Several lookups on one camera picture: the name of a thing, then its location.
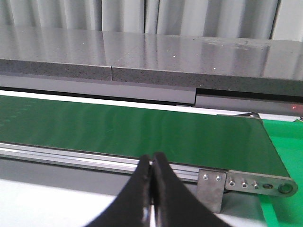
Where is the green conveyor belt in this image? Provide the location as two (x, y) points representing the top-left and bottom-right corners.
(0, 96), (289, 177)

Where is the white pleated curtain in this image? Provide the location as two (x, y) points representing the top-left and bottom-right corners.
(0, 0), (303, 41)

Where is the metal mounting bracket plate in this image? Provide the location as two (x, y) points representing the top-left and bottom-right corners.
(196, 169), (226, 213)

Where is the grey stone countertop slab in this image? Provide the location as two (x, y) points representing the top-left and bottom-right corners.
(0, 26), (303, 98)

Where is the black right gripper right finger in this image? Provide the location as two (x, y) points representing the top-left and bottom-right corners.
(152, 152), (229, 227)

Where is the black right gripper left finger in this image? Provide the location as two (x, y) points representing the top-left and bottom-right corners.
(87, 155), (151, 227)

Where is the aluminium conveyor frame rail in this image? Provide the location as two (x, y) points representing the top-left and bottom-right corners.
(0, 142), (298, 197)

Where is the green mat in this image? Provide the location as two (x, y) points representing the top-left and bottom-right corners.
(259, 120), (303, 227)

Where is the grey cabinet front panel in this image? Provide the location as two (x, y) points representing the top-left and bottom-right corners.
(0, 72), (303, 116)

